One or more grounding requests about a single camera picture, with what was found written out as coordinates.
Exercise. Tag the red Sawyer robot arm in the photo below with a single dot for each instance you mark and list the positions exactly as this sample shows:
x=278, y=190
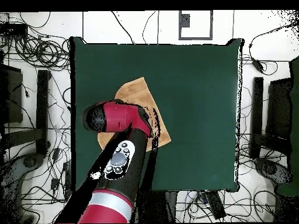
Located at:
x=116, y=116

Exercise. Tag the dark box on stand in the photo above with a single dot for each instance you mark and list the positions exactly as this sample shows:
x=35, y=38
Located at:
x=279, y=109
x=12, y=98

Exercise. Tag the green cloth drape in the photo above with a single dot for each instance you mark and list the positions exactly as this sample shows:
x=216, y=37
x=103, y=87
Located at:
x=294, y=116

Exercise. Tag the tan terry towel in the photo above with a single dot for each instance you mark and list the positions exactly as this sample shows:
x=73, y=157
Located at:
x=137, y=93

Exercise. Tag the dark green table cloth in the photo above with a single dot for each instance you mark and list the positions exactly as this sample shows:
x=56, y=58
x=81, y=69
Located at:
x=186, y=81

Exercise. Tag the black power strip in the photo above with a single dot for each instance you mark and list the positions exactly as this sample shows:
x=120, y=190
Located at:
x=67, y=179
x=216, y=205

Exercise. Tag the grey office chair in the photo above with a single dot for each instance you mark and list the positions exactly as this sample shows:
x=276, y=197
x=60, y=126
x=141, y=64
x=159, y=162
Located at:
x=269, y=168
x=30, y=161

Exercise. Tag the small black power adapter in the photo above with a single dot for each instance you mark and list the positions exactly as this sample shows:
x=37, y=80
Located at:
x=55, y=183

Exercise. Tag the flat black box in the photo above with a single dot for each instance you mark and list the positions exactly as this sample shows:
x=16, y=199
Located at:
x=12, y=29

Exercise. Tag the grey square floor frame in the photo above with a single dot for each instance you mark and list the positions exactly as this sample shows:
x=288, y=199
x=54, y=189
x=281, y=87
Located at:
x=184, y=20

